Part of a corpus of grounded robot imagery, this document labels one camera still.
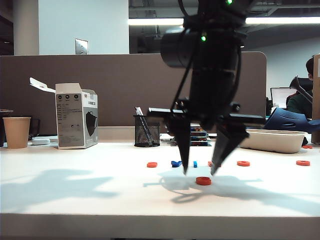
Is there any brown cardboard box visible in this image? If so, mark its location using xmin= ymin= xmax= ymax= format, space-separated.
xmin=311 ymin=53 xmax=320 ymax=145

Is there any black and white pen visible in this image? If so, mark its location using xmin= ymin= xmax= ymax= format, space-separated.
xmin=134 ymin=106 xmax=154 ymax=146

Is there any dark drinking glass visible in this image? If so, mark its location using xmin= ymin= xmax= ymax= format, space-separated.
xmin=28 ymin=118 xmax=41 ymax=141

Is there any long ceiling light strip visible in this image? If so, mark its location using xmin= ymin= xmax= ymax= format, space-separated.
xmin=128 ymin=16 xmax=320 ymax=26

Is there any brown paper cup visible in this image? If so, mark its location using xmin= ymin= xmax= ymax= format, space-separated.
xmin=2 ymin=116 xmax=32 ymax=150

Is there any black mesh pen holder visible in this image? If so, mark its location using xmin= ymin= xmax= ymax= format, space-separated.
xmin=132 ymin=114 xmax=162 ymax=148

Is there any metal wall switch plate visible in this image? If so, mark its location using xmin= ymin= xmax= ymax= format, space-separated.
xmin=74 ymin=38 xmax=89 ymax=55

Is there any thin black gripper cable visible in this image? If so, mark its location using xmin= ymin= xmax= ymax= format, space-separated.
xmin=169 ymin=56 xmax=196 ymax=113

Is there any navy blue rubber slipper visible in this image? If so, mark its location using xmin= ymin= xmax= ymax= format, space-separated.
xmin=263 ymin=106 xmax=320 ymax=134

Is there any beige pulp fibre tray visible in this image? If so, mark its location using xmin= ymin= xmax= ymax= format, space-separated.
xmin=239 ymin=129 xmax=308 ymax=154

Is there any brown desk partition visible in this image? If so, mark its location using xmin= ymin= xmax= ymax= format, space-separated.
xmin=0 ymin=51 xmax=267 ymax=135

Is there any small white plastic case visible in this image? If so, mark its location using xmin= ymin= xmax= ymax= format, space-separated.
xmin=31 ymin=137 xmax=52 ymax=146

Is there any person in green sweater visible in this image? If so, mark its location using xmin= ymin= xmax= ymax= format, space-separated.
xmin=286 ymin=57 xmax=316 ymax=118

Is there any beige partition base rail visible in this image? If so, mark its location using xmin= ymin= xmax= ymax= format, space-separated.
xmin=97 ymin=126 xmax=137 ymax=143

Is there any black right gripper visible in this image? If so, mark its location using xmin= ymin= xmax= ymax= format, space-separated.
xmin=148 ymin=70 xmax=266 ymax=176

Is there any computer monitor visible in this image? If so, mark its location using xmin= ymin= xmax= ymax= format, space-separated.
xmin=270 ymin=87 xmax=298 ymax=110

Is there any white face mask box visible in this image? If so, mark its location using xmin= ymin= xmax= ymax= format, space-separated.
xmin=29 ymin=77 xmax=99 ymax=150

